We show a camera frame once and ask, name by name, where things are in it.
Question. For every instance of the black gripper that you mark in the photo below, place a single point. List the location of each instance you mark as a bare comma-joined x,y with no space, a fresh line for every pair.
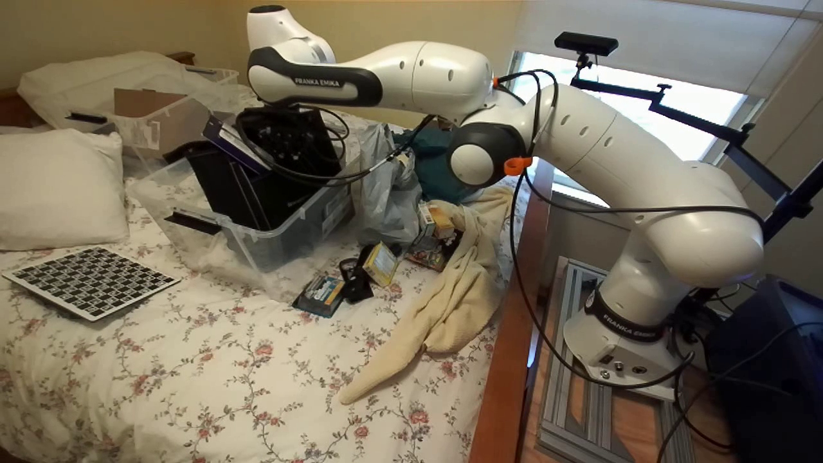
292,138

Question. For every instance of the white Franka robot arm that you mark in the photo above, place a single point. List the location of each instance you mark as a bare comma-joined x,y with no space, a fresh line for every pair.
652,189

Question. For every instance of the black shopping bag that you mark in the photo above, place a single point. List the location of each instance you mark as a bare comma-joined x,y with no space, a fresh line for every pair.
231,195

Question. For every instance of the grey plastic bag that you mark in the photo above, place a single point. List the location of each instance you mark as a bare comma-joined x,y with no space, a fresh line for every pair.
377,197

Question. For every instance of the yellow square packet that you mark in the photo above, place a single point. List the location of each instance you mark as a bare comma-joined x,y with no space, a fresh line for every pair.
381,264

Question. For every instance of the dark red printed packet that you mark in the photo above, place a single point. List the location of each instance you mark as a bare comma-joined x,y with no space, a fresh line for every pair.
427,251

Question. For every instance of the wooden bed footboard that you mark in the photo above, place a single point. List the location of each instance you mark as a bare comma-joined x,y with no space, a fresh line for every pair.
516,344

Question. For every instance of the dark blue bag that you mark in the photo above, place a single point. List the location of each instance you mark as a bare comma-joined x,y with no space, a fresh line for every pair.
773,377

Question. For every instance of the clear plastic storage bin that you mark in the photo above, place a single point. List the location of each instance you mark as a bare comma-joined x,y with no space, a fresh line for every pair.
297,234

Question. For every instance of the clear bin with cardboard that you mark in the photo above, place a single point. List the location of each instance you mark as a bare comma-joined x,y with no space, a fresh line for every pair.
162,129

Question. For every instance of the teal cloth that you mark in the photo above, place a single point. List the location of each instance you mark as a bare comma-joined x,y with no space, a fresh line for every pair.
433,169

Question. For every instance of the brown cardboard box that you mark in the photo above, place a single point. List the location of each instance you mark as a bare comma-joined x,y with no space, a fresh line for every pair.
145,103

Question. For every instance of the small black pouch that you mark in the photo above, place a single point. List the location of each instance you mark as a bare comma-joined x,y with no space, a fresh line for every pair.
356,279

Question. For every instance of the small dark gadget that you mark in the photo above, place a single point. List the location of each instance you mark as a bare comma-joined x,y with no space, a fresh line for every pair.
323,294

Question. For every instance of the small black flat item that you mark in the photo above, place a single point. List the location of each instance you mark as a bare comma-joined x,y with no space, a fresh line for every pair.
89,116

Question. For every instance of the white plastic cover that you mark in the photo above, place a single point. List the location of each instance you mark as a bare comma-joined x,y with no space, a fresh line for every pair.
77,80

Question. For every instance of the cream towel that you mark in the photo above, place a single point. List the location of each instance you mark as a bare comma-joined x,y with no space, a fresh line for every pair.
450,299

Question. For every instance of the white pillow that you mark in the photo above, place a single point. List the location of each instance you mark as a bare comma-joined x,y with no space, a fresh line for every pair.
54,189

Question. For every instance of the black white calibration checkerboard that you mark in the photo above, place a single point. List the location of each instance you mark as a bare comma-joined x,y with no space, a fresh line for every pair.
90,281

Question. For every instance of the white window blind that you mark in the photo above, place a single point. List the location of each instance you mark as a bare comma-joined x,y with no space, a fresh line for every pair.
685,39

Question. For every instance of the black camera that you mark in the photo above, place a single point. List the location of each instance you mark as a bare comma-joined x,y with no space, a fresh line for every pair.
586,45

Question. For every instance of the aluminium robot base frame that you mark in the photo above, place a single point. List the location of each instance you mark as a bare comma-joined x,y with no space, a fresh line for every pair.
570,402

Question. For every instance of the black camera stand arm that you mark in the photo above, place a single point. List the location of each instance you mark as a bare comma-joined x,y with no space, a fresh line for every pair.
685,110

